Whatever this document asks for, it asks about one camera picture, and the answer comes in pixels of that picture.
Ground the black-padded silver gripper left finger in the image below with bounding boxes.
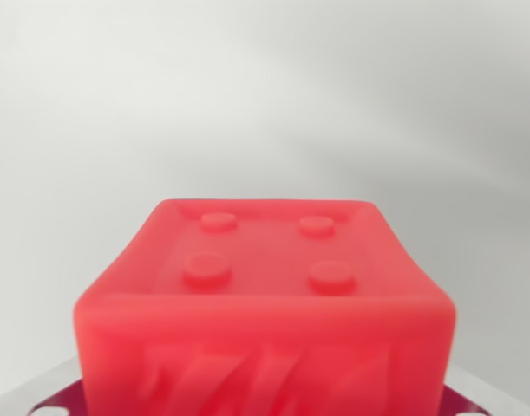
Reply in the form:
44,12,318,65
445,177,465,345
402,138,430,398
3,357,90,416

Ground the black-padded silver gripper right finger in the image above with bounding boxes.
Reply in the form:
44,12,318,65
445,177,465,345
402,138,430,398
437,371,530,416

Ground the red embossed cube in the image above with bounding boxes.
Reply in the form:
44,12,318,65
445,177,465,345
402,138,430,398
71,198,458,416

